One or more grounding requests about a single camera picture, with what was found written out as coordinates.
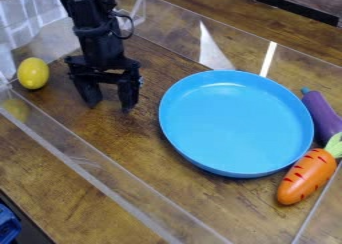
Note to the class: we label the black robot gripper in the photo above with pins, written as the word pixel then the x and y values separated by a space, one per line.
pixel 102 63

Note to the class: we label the yellow toy lemon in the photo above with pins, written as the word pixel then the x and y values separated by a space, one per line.
pixel 32 73

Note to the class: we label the blue round plastic tray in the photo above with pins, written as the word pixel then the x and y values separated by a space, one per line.
pixel 235 123

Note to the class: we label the blue object at corner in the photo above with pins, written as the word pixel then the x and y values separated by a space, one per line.
pixel 10 225

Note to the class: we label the black baseboard strip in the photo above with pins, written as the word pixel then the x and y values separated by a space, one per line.
pixel 304 11

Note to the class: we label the purple toy eggplant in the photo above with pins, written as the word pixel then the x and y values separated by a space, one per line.
pixel 328 121

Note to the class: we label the orange toy carrot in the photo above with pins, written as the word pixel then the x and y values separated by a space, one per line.
pixel 310 172

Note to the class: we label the clear acrylic barrier wall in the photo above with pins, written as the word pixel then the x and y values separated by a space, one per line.
pixel 94 173

